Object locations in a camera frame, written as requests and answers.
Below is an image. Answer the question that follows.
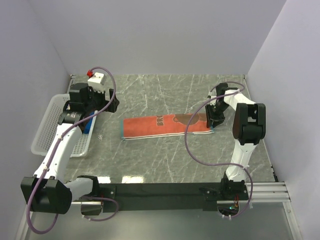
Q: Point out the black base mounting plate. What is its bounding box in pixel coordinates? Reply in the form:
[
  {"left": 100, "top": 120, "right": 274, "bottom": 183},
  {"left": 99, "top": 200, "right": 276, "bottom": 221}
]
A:
[{"left": 70, "top": 182, "right": 250, "bottom": 216}]

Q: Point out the aluminium rail frame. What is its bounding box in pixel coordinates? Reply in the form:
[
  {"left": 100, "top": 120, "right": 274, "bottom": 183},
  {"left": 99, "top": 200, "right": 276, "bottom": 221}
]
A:
[{"left": 14, "top": 73, "right": 301, "bottom": 240}]

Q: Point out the white plastic basket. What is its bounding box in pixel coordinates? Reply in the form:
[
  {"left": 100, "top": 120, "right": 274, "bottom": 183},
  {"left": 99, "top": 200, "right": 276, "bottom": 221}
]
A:
[{"left": 30, "top": 93, "right": 96, "bottom": 158}]

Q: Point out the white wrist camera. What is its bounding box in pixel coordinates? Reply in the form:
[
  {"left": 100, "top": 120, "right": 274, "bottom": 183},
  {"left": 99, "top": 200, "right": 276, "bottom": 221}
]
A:
[
  {"left": 87, "top": 70, "right": 106, "bottom": 93},
  {"left": 207, "top": 91, "right": 216, "bottom": 99}
]

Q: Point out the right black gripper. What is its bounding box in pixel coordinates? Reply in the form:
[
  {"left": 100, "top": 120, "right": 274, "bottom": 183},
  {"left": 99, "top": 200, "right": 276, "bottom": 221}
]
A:
[{"left": 205, "top": 102, "right": 230, "bottom": 128}]

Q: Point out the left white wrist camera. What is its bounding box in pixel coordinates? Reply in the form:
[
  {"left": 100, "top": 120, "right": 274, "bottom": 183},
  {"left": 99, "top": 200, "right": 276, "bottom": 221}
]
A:
[{"left": 87, "top": 70, "right": 106, "bottom": 93}]

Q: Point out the rolled blue towel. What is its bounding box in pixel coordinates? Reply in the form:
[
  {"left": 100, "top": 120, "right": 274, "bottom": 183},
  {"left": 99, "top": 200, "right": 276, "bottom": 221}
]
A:
[{"left": 82, "top": 116, "right": 97, "bottom": 135}]

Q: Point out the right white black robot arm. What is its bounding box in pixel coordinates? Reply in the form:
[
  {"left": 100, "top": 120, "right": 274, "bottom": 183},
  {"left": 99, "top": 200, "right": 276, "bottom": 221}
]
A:
[{"left": 205, "top": 82, "right": 266, "bottom": 200}]

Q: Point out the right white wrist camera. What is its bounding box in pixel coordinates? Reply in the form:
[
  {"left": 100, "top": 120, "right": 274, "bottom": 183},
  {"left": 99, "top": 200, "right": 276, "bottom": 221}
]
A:
[{"left": 207, "top": 91, "right": 216, "bottom": 99}]

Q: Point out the brown orange bear towel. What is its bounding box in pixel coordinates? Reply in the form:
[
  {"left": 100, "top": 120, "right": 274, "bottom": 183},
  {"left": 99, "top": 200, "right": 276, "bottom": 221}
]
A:
[{"left": 121, "top": 113, "right": 214, "bottom": 140}]

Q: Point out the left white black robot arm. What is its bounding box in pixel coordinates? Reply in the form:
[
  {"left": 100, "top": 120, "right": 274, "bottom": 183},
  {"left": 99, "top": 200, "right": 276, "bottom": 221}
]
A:
[{"left": 20, "top": 82, "right": 119, "bottom": 215}]

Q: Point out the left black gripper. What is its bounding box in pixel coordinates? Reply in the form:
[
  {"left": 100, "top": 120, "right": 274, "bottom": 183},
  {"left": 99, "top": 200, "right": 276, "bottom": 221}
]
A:
[{"left": 84, "top": 83, "right": 119, "bottom": 113}]

